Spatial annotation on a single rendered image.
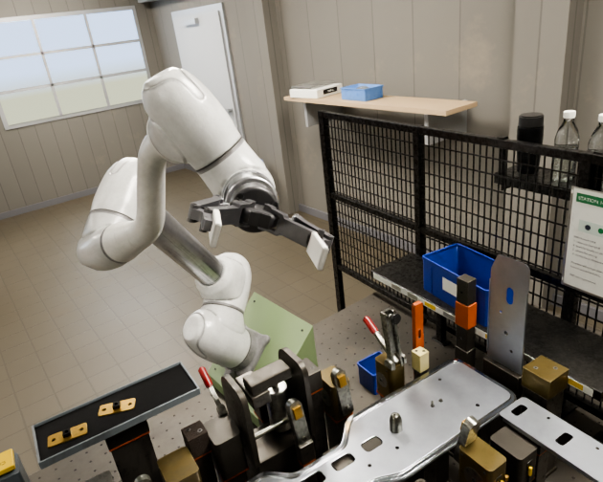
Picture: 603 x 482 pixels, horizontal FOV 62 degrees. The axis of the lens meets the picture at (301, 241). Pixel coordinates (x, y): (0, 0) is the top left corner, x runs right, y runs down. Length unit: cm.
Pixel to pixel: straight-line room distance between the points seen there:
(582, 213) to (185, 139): 111
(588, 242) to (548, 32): 181
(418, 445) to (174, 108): 94
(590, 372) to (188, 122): 119
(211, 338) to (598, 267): 118
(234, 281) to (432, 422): 81
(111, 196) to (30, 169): 616
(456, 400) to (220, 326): 79
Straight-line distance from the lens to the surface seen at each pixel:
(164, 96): 86
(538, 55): 325
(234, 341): 179
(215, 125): 86
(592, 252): 161
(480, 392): 148
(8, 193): 753
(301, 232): 71
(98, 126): 763
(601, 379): 155
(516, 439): 140
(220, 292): 177
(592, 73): 329
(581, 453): 138
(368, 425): 138
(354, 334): 220
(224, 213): 69
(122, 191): 138
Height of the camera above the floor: 197
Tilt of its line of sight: 24 degrees down
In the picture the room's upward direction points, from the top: 7 degrees counter-clockwise
